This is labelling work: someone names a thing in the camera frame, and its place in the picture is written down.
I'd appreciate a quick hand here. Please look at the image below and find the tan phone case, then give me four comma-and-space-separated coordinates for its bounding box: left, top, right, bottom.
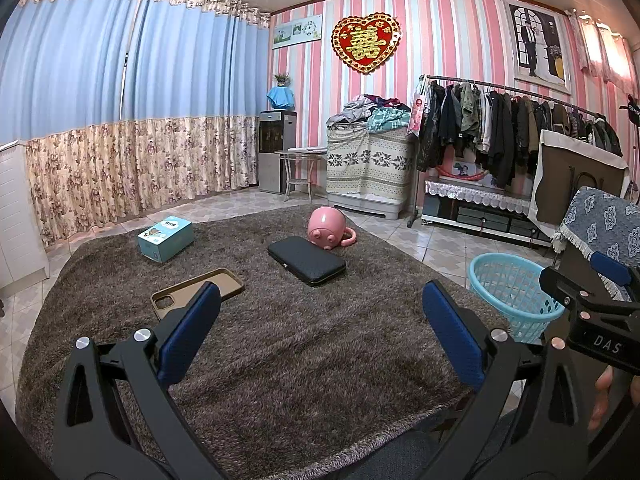
151, 267, 246, 322

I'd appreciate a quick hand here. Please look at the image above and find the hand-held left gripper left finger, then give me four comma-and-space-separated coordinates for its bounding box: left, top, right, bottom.
51, 280, 226, 480

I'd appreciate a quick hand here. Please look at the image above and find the pink hanging bag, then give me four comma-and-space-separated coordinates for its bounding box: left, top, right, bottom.
406, 85, 431, 136

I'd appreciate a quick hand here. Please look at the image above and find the blue and floral curtain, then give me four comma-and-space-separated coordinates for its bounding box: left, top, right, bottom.
0, 0, 147, 249
122, 0, 274, 207

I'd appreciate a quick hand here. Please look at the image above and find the pile of clothes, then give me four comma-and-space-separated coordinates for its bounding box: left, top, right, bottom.
326, 93, 416, 134

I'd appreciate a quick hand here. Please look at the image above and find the white curtain wand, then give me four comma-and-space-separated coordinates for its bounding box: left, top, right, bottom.
121, 52, 130, 122

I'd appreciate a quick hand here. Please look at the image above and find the black stand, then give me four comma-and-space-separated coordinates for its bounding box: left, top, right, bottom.
620, 92, 640, 192

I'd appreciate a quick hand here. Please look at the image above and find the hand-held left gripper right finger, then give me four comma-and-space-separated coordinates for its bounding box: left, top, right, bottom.
417, 280, 593, 480

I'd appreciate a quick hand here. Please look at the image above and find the blue cloth bottle cover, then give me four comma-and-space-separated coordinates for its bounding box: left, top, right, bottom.
266, 86, 296, 112

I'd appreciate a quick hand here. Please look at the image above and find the small round metal table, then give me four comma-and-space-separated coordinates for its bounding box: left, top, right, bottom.
274, 147, 329, 202

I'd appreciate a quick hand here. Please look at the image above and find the patterned cover cloth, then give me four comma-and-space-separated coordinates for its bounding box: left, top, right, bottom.
326, 127, 416, 202

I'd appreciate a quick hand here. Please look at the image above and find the low black cabinet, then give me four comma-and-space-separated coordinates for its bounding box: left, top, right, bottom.
420, 179, 552, 249

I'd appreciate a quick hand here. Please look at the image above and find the black zip case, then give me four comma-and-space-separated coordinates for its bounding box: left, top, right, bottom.
266, 236, 348, 289

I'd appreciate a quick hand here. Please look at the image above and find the teal cardboard box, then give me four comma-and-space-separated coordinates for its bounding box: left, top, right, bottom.
137, 216, 195, 265

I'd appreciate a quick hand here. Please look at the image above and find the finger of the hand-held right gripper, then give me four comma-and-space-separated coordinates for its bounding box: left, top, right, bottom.
590, 251, 634, 287
539, 266, 609, 317

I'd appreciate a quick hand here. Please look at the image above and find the light blue plastic basket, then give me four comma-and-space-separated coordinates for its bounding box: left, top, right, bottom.
469, 252, 566, 344

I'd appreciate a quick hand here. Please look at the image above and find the person's right hand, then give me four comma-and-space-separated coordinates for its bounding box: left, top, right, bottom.
587, 365, 616, 432

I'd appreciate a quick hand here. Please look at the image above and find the white cabinet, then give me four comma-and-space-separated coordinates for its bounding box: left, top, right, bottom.
0, 142, 51, 292

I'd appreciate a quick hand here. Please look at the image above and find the pink curtain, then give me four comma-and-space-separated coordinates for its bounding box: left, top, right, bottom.
570, 9, 640, 97

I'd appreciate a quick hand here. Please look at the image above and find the pink pig cup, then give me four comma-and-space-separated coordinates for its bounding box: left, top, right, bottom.
306, 206, 359, 251

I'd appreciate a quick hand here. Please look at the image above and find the cloth-covered dark screen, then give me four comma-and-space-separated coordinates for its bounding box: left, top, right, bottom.
529, 129, 631, 235

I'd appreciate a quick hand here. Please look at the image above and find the row of hanging clothes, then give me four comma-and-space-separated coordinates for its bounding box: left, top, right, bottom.
417, 80, 624, 189

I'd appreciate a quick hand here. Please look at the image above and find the shaggy brown rug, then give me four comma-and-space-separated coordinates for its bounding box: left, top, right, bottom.
15, 205, 512, 480

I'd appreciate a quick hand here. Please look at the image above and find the red heart wall decoration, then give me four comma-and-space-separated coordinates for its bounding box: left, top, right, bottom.
331, 15, 403, 76

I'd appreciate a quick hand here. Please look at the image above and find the small framed picture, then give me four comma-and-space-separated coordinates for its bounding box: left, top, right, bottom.
452, 160, 494, 189

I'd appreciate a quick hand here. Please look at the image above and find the blue patterned fringed cloth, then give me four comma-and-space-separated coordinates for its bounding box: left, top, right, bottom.
551, 186, 640, 302

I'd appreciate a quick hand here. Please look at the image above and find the grey water dispenser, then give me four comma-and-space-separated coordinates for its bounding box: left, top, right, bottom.
257, 110, 298, 195

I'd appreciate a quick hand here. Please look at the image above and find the white lace cloth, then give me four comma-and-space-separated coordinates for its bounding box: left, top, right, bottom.
425, 178, 534, 216

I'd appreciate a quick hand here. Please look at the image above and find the framed wall poster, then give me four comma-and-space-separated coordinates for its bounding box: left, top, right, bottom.
502, 0, 574, 94

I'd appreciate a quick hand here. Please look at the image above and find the metal clothes rack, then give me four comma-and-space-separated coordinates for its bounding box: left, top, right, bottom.
407, 74, 626, 229

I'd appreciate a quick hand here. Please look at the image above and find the wall picture clock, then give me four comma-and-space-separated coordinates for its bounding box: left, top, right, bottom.
271, 16, 322, 50

